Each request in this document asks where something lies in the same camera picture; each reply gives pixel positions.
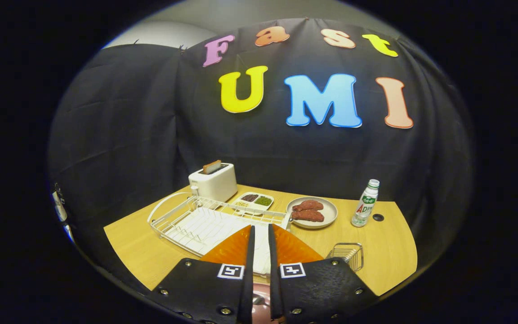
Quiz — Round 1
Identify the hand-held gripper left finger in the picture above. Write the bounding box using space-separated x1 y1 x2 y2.
149 225 256 324

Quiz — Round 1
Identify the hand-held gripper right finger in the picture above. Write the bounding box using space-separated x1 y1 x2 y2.
268 224 381 324

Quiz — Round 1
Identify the pink plate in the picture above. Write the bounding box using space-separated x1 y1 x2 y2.
252 283 282 324

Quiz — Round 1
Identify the white wire dish rack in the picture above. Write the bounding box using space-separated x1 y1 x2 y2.
147 192 292 276

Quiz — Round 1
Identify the metal wire basket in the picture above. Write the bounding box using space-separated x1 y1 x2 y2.
326 243 364 272

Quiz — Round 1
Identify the beige plate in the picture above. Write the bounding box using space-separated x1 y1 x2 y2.
286 197 338 230

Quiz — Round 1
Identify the white divided tray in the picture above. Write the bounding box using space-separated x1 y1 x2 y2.
232 192 275 213

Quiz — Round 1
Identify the red meat piece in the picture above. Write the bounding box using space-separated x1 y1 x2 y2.
291 209 325 222
292 200 324 212

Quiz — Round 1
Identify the white toaster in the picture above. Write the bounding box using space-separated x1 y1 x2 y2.
188 163 238 203

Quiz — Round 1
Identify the white green drink bottle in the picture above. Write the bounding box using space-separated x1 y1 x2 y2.
351 179 380 228

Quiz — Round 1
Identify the small white blue object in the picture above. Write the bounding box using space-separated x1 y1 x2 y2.
52 182 75 243

